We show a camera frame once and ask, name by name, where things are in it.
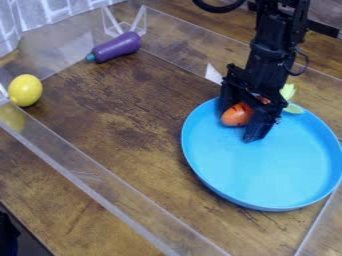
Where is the blue round plastic tray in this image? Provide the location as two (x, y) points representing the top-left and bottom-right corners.
(182, 99), (342, 212)

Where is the purple toy eggplant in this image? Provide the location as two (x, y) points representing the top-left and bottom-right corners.
(86, 31), (142, 63)

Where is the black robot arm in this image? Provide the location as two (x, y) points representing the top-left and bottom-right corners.
(218, 0), (310, 142)

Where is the yellow toy lemon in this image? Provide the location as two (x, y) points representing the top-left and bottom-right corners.
(8, 74), (43, 107)

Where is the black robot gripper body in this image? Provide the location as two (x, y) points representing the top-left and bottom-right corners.
(222, 40), (295, 103)

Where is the black bar on background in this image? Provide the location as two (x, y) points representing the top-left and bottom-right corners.
(247, 0), (340, 38)

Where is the orange toy carrot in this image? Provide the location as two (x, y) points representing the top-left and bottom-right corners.
(221, 84), (303, 127)

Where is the clear acrylic enclosure wall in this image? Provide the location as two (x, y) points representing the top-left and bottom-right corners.
(0, 0), (342, 256)

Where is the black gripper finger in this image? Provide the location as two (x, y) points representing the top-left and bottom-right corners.
(218, 82), (241, 113)
(243, 100), (286, 142)

